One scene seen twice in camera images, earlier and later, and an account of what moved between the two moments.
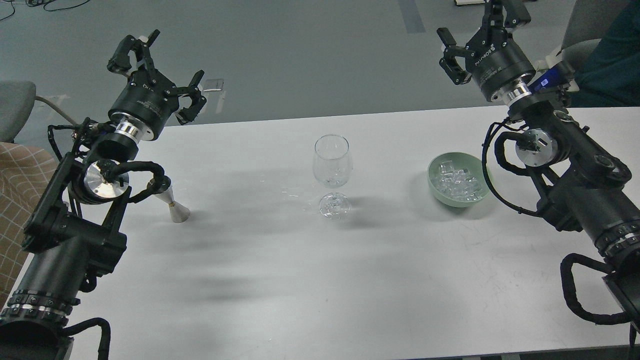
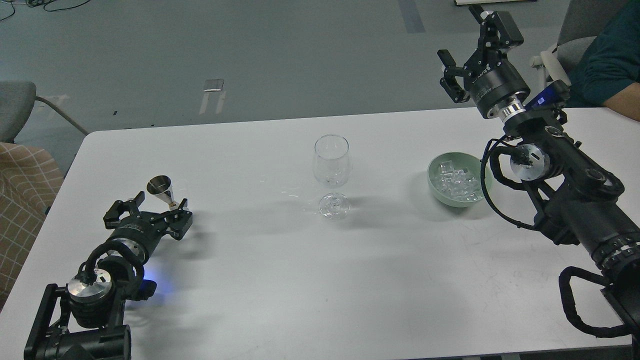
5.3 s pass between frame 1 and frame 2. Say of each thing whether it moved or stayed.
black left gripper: moved
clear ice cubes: stayed
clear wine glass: stayed
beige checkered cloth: stayed
